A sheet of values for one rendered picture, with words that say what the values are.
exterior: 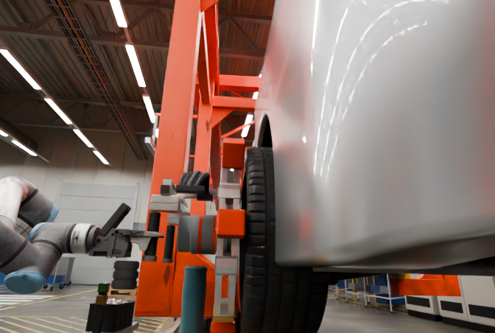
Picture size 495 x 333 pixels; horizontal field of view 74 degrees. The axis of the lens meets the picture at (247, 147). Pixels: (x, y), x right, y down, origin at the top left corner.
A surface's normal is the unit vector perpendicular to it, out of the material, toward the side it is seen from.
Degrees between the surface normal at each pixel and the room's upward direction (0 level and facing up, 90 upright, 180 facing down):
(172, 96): 90
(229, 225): 90
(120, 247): 90
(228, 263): 90
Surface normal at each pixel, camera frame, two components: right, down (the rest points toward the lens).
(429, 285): 0.07, -0.35
